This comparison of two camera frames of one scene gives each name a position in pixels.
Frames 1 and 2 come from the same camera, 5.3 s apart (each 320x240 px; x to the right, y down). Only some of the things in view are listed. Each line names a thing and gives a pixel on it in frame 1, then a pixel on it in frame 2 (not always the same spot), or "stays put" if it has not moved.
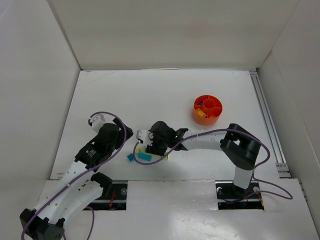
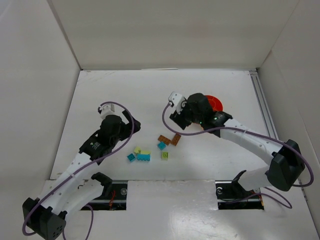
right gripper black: [155, 149] → [180, 119]
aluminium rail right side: [281, 165] stays put
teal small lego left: [131, 157] stays put
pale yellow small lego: [138, 149] stays put
